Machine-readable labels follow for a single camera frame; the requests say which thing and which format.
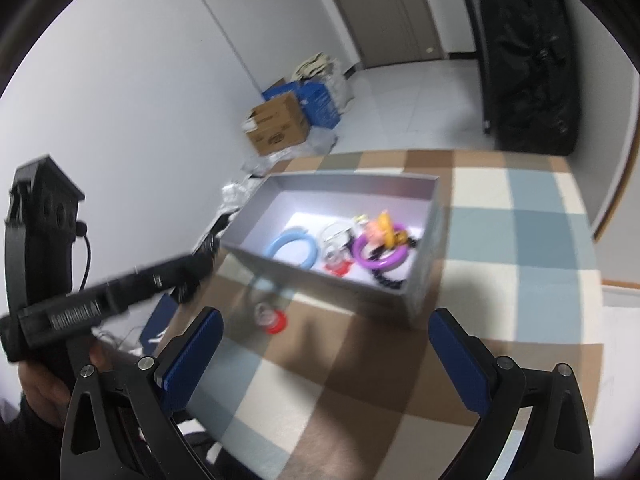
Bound clear plastic wrap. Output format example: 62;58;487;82
242;127;341;176

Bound wooden-framed white board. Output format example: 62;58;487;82
592;60;640;291

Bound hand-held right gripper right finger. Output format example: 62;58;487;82
427;307;596;480

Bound grey cardboard box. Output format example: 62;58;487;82
220;172;446;330

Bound doll head charm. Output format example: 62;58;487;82
365;212;406;251

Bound brown cardboard box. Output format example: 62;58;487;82
244;92;311;156

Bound blue cardboard box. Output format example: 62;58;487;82
262;77;342;128

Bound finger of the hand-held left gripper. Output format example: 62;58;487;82
125;237;223;313

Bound crumpled clear plastic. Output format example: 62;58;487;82
221;175;261;216

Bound white plastic bag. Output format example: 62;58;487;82
325;62;356;113

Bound clear round badge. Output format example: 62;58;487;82
320;220;353;253

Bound large black bag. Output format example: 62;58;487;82
472;0;583;157

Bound grey door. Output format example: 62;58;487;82
312;0;448;68

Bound blue plastic ring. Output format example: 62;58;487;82
266;227;319;269

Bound checked tablecloth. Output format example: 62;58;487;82
160;149;606;480

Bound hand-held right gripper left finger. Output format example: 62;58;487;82
60;305;224;480

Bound clear red pacifier charm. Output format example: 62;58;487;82
247;277;289;335

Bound black metal stand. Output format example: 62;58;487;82
450;0;494;136

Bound dark printed box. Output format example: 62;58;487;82
197;210;238;261

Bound dark blue packet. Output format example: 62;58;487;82
140;292;176;356

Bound person's left forearm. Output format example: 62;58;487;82
0;392;63;480

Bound purple plastic ring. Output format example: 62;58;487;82
352;232;410;272

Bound person's left hand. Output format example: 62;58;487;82
17;337;108;428

